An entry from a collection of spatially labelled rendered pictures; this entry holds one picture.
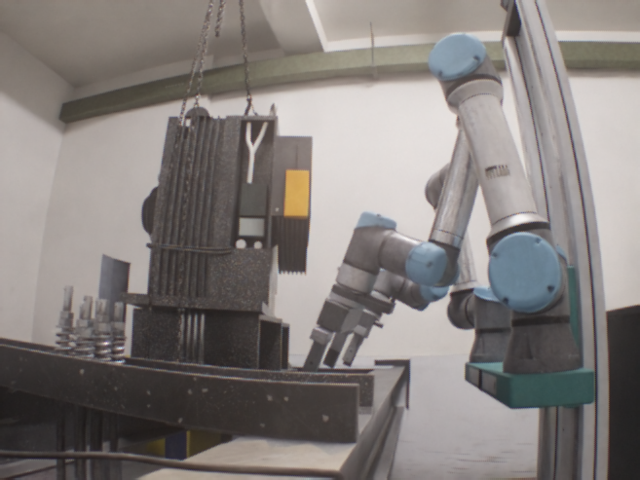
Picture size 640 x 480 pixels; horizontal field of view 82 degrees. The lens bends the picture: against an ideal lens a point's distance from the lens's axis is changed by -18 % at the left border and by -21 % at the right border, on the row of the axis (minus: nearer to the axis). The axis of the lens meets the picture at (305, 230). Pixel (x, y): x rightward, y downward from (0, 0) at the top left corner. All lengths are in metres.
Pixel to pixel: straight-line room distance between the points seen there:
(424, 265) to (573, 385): 0.34
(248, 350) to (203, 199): 0.57
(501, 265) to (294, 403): 0.37
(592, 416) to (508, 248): 0.47
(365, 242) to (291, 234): 0.70
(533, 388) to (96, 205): 3.20
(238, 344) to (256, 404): 0.83
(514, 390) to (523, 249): 0.25
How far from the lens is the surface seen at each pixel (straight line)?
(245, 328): 1.38
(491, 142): 0.79
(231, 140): 1.68
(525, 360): 0.82
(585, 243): 1.03
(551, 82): 1.17
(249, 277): 1.52
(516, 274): 0.69
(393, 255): 0.81
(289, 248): 1.55
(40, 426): 1.28
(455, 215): 0.92
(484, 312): 1.32
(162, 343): 1.51
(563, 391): 0.82
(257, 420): 0.57
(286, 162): 1.54
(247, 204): 1.62
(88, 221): 3.53
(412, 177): 2.75
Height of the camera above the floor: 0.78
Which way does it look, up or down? 15 degrees up
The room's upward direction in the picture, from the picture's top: 2 degrees clockwise
